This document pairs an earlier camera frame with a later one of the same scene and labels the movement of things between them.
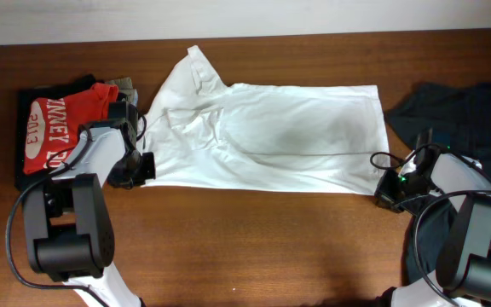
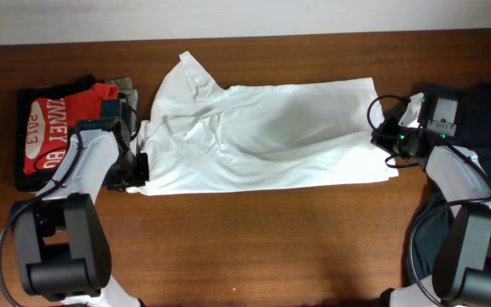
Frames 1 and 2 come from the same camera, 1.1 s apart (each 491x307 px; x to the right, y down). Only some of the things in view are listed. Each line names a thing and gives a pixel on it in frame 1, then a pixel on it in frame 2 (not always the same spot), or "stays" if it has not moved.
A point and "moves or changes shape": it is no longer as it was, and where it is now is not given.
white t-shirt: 206,132 moves or changes shape
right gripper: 384,197 -> 389,124
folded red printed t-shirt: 51,124 stays
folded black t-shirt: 24,179 stays
